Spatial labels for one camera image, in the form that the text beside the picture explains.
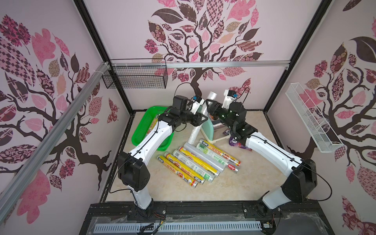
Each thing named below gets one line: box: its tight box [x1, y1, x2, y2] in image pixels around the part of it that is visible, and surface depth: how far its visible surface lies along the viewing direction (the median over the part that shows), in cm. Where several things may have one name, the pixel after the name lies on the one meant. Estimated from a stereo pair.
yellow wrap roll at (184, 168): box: [164, 151, 206, 185], surface depth 87 cm
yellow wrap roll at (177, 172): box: [156, 155, 199, 189], surface depth 87 cm
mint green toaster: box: [200, 113, 231, 145], surface depth 93 cm
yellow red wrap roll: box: [199, 139, 242, 167], surface depth 94 cm
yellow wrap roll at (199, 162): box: [178, 146, 221, 178], surface depth 90 cm
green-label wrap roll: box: [196, 142, 240, 174], surface depth 91 cm
